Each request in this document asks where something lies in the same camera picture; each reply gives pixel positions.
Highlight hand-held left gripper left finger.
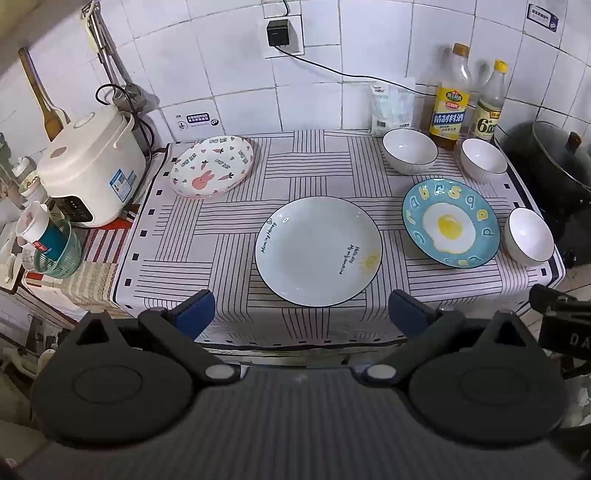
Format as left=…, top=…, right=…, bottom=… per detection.
left=60, top=290, right=241, bottom=385

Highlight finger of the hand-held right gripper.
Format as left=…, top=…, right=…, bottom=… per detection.
left=529, top=284, right=591, bottom=317

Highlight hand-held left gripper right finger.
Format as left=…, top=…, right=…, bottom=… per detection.
left=361, top=290, right=543, bottom=385

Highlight small white bowl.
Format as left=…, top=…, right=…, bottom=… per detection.
left=460, top=137, right=509, bottom=184
left=503, top=207, right=555, bottom=267

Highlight blue fried egg print plate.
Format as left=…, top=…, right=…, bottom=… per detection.
left=402, top=178, right=501, bottom=269

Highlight white plate with sun print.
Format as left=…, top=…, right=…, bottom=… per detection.
left=255, top=196, right=383, bottom=306

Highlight bunny and carrot print plate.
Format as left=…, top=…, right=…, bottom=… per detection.
left=169, top=135, right=256, bottom=199

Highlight large white bowl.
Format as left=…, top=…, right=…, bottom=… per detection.
left=382, top=128, right=438, bottom=175

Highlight black wok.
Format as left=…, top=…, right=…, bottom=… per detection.
left=501, top=121, right=591, bottom=250

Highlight beige checked cloth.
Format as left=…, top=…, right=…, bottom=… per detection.
left=58, top=262, right=122, bottom=320

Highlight red striped cloth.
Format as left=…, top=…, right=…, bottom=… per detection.
left=82, top=217, right=136, bottom=265

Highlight glass wok lid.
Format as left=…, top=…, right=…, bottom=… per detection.
left=531, top=121, right=591, bottom=204

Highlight green plastic basket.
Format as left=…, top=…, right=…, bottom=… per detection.
left=32, top=217, right=84, bottom=278

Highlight white rice cooker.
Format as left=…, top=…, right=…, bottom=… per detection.
left=36, top=110, right=147, bottom=228

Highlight vinegar bottle yellow cap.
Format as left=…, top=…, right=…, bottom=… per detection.
left=473, top=59, right=510, bottom=142

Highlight white cup with red label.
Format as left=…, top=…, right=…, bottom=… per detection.
left=16, top=202, right=51, bottom=252

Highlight cooking wine bottle yellow label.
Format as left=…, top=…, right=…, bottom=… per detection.
left=428, top=43, right=472, bottom=151

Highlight white salt bag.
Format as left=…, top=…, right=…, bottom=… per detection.
left=369, top=78, right=416, bottom=137

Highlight wooden spatula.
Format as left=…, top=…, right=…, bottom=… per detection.
left=18, top=47, right=70, bottom=142

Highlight hanging metal utensils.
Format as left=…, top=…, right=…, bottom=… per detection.
left=82, top=4, right=147, bottom=112

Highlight black plug adapter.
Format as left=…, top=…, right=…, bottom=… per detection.
left=267, top=19, right=291, bottom=47

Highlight black rice cooker cable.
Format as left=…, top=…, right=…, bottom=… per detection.
left=95, top=84, right=156, bottom=163

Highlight small blue wall sticker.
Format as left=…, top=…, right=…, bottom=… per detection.
left=175, top=112, right=221, bottom=135

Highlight black power cable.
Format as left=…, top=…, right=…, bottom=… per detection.
left=272, top=44, right=439, bottom=99

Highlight blue bordered wall sticker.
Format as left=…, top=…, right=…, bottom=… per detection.
left=526, top=4, right=562, bottom=34

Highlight white wall socket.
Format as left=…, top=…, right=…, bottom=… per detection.
left=261, top=0, right=305, bottom=59

